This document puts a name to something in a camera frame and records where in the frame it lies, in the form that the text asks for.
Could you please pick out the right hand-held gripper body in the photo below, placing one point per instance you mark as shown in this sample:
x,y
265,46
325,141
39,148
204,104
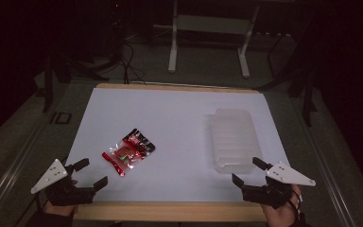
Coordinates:
x,y
267,194

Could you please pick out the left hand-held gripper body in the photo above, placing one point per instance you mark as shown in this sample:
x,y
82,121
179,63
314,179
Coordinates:
x,y
66,194

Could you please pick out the slim red stick packet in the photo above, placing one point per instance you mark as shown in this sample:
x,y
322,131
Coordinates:
x,y
113,164

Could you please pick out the clear plastic container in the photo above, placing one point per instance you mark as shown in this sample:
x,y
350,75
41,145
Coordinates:
x,y
234,142

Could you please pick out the clear packet with red snack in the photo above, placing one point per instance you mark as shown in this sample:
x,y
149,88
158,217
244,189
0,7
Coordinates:
x,y
124,154

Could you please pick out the black and red snack packet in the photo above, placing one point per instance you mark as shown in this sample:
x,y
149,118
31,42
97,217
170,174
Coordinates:
x,y
141,142

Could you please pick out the person's left hand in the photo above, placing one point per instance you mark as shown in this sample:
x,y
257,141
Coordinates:
x,y
61,210

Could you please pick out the person's right hand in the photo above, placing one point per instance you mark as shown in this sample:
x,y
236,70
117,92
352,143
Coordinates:
x,y
280,217

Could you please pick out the black metal stand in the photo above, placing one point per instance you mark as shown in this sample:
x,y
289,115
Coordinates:
x,y
307,94
48,82

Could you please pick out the white table sheet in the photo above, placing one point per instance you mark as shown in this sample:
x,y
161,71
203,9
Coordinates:
x,y
176,126

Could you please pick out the white metal stand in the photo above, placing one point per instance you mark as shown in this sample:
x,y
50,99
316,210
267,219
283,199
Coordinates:
x,y
212,23

